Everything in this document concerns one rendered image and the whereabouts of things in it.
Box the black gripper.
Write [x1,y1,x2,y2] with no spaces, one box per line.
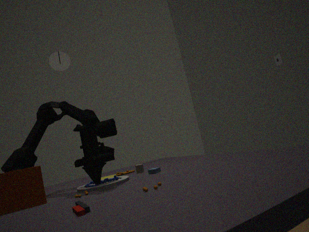
[74,140,115,185]

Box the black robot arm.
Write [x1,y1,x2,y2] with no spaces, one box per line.
[1,101,117,173]

